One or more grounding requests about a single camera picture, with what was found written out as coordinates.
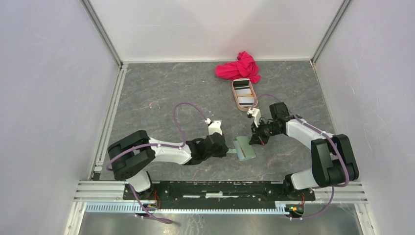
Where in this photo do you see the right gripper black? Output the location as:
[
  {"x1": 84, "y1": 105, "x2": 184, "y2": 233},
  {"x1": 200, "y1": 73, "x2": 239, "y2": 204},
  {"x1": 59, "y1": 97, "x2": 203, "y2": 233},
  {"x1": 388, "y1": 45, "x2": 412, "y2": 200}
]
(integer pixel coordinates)
[{"x1": 248, "y1": 118, "x2": 281, "y2": 145}]

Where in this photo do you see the green card holder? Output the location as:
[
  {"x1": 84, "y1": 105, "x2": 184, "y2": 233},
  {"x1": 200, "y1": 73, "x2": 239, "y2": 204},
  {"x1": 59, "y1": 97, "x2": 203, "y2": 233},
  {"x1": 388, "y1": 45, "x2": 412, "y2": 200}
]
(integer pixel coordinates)
[{"x1": 227, "y1": 136, "x2": 256, "y2": 161}]

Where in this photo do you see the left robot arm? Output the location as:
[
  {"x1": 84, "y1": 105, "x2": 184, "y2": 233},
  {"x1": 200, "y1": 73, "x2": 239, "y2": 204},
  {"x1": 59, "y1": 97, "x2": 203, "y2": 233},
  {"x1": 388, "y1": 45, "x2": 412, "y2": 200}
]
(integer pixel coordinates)
[{"x1": 106, "y1": 130, "x2": 229, "y2": 200}]

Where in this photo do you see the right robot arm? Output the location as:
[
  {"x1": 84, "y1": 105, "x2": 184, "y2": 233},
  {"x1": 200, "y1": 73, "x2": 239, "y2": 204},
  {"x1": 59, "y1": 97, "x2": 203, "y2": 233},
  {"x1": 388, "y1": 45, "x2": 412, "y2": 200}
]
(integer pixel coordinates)
[{"x1": 247, "y1": 102, "x2": 359, "y2": 200}]

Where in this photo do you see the printed card in tray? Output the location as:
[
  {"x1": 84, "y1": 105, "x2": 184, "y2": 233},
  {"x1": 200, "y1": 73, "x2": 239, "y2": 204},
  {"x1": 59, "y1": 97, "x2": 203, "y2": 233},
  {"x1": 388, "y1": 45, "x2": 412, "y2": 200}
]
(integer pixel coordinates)
[{"x1": 235, "y1": 88, "x2": 253, "y2": 97}]

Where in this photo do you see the pink oval tray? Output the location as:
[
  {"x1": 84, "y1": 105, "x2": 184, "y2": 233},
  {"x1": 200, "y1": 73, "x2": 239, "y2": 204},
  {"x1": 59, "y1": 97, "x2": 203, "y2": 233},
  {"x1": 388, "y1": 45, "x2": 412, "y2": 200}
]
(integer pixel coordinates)
[{"x1": 232, "y1": 78, "x2": 257, "y2": 112}]

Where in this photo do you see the red cloth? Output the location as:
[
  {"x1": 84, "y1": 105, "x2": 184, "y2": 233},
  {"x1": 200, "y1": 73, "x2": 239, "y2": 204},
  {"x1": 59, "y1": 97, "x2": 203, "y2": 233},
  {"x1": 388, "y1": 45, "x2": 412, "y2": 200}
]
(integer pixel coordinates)
[{"x1": 215, "y1": 51, "x2": 261, "y2": 84}]

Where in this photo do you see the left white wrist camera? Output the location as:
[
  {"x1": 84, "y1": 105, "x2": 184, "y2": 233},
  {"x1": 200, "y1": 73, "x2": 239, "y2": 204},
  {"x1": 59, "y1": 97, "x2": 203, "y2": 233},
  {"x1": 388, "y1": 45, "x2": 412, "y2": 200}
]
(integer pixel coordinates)
[{"x1": 205, "y1": 118, "x2": 223, "y2": 135}]

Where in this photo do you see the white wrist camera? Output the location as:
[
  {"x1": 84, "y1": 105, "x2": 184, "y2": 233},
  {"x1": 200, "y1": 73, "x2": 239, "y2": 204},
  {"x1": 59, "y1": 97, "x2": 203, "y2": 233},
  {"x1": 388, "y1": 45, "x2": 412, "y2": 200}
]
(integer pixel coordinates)
[
  {"x1": 247, "y1": 108, "x2": 261, "y2": 127},
  {"x1": 205, "y1": 118, "x2": 223, "y2": 135}
]

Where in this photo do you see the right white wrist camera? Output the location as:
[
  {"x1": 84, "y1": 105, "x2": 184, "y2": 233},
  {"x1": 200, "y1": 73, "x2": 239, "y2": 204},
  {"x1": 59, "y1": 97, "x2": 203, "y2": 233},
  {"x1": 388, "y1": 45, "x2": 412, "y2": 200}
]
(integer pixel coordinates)
[{"x1": 247, "y1": 108, "x2": 261, "y2": 127}]

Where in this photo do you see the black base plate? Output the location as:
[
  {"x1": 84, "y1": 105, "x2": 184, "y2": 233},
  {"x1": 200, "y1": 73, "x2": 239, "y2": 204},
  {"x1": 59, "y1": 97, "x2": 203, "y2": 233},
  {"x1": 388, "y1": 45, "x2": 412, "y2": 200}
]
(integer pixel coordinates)
[{"x1": 137, "y1": 181, "x2": 316, "y2": 209}]

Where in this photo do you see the white slotted cable duct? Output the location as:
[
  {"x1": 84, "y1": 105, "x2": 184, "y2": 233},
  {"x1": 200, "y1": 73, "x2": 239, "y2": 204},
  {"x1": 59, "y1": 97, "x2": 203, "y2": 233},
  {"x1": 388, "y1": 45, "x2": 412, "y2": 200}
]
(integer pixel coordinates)
[{"x1": 85, "y1": 202, "x2": 289, "y2": 215}]

